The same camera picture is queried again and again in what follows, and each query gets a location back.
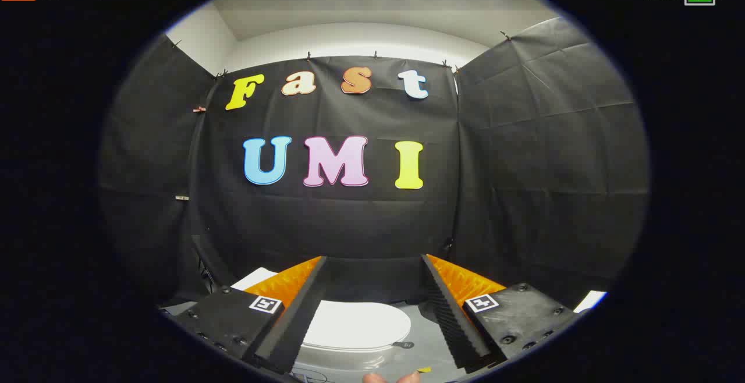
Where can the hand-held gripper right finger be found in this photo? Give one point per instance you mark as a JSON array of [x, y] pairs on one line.
[[451, 319]]

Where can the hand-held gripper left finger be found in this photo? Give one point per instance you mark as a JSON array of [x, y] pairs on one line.
[[300, 319]]

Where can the white toilet lid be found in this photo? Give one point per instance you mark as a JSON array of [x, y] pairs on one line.
[[355, 323]]

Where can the white toilet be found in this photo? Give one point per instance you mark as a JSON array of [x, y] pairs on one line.
[[255, 277]]

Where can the black backdrop cloth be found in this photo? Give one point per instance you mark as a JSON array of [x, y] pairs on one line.
[[349, 220]]

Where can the white flat panel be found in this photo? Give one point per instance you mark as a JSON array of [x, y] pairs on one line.
[[591, 300]]

